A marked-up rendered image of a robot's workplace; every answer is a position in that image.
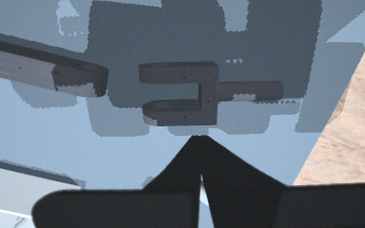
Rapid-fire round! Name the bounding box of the grey cylinder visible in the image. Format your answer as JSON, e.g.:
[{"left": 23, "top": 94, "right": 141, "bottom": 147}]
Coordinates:
[{"left": 13, "top": 217, "right": 35, "bottom": 228}]

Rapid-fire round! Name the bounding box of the dark grey flat bar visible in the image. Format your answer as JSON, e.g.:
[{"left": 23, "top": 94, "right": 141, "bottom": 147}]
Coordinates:
[{"left": 0, "top": 41, "right": 108, "bottom": 98}]

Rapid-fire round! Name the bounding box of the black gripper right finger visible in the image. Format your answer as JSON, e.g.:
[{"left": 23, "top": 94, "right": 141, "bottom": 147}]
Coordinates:
[{"left": 200, "top": 135, "right": 365, "bottom": 228}]

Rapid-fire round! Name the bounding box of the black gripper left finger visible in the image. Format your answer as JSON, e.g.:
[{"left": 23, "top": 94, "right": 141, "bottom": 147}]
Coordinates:
[{"left": 31, "top": 135, "right": 202, "bottom": 228}]

